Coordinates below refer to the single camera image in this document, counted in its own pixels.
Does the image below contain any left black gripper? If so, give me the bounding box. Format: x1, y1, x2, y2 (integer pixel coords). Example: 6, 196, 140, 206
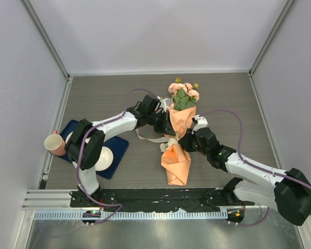
147, 110, 176, 136

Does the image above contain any cream ribbon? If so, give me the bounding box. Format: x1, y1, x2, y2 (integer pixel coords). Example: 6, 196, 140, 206
135, 129, 179, 153

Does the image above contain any kraft wrapping paper sheet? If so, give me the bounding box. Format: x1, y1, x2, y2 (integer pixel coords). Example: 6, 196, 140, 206
160, 107, 196, 186

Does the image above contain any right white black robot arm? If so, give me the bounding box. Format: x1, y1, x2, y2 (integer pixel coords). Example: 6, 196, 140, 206
178, 127, 311, 226

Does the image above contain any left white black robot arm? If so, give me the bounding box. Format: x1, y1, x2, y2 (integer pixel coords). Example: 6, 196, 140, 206
65, 94, 175, 207

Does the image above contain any dark blue tray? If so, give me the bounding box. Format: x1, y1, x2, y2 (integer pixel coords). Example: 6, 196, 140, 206
60, 120, 129, 180

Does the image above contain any white bowl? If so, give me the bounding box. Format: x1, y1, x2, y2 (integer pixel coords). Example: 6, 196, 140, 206
95, 146, 114, 171

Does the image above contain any brown rimmed cream bowl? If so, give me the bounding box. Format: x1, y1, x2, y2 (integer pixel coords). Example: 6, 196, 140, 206
65, 132, 73, 149

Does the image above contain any pink cup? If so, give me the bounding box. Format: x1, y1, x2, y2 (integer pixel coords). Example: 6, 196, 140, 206
44, 131, 66, 156

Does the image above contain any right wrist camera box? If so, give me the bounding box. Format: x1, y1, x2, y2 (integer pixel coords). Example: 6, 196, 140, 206
192, 115, 208, 131

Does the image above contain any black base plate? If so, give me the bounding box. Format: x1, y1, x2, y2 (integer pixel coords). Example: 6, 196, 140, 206
69, 188, 256, 212

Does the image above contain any slotted white cable duct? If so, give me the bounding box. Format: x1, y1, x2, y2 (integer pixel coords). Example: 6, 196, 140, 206
34, 209, 228, 220

